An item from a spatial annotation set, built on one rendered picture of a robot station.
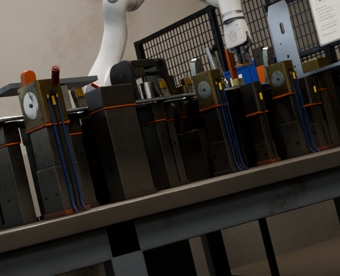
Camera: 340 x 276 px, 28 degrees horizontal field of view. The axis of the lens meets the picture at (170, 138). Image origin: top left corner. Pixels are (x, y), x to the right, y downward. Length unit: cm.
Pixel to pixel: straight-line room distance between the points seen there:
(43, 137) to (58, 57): 293
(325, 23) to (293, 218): 235
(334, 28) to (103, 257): 185
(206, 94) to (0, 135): 70
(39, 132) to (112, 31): 110
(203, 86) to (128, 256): 85
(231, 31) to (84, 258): 141
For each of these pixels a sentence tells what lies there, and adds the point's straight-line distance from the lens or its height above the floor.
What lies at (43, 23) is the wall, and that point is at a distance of 479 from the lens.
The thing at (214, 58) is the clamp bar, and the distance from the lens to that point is 285.
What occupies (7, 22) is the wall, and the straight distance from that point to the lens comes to 476.
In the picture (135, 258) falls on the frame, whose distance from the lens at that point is 160.
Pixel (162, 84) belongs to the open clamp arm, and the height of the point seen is 108.
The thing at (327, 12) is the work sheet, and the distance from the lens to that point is 315.
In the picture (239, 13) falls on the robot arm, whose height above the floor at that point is 129.
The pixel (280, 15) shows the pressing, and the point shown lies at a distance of 295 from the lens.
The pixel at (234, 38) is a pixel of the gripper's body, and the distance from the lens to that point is 272.
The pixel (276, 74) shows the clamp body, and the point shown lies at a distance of 252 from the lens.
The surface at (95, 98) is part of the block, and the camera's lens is 199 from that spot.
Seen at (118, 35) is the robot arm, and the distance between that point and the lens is 287.
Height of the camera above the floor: 73
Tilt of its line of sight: 3 degrees up
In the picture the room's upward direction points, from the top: 13 degrees counter-clockwise
